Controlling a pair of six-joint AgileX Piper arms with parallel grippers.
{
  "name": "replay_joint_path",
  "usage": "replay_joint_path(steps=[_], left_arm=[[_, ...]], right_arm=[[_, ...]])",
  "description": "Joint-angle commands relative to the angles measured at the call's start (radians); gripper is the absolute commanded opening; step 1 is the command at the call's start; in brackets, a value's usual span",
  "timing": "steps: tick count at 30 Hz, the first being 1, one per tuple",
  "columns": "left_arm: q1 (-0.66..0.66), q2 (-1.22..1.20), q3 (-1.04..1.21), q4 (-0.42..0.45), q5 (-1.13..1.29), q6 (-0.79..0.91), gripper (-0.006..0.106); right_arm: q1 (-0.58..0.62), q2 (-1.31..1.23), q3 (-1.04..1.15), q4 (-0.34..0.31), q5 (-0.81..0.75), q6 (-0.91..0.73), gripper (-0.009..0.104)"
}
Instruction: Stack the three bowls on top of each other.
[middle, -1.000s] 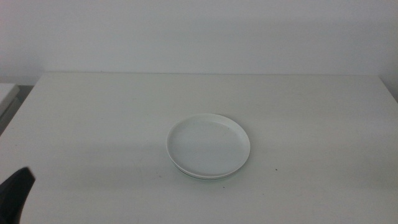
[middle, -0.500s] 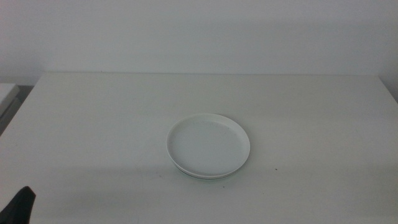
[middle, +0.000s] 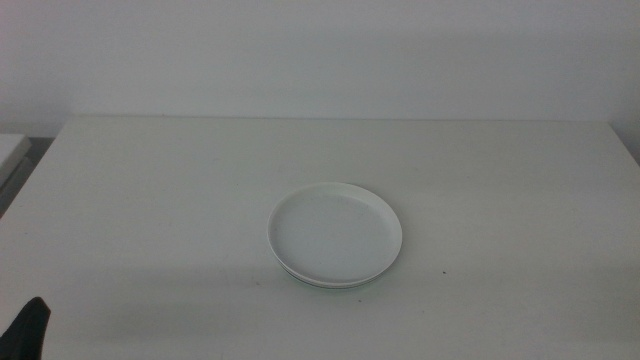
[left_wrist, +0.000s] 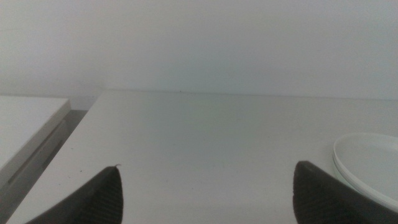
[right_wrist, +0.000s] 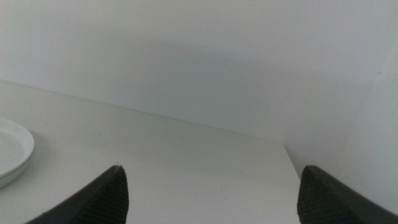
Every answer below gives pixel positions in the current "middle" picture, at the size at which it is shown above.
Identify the pale green shallow bowl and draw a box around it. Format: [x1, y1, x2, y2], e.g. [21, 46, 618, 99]
[289, 272, 384, 292]

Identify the white shallow bowl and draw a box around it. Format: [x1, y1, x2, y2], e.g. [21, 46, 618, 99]
[266, 181, 404, 287]

